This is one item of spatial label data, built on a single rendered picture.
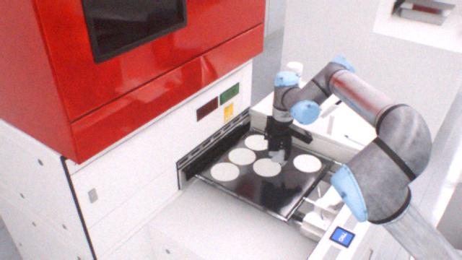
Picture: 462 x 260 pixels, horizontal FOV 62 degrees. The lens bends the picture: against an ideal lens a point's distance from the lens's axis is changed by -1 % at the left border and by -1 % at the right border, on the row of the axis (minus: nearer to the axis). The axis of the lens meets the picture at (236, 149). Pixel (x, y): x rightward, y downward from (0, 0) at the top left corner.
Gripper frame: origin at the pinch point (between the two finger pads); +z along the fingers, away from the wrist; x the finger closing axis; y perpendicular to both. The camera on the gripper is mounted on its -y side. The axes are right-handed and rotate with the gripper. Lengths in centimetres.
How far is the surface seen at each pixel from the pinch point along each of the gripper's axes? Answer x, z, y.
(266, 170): 1.6, 1.3, 6.5
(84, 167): 26, -26, 60
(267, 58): -288, 91, -60
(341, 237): 39.6, -5.2, -6.2
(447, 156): -100, 92, -162
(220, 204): 8.9, 9.2, 24.0
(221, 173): 1.6, 1.3, 22.6
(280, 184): 9.7, 1.2, 3.4
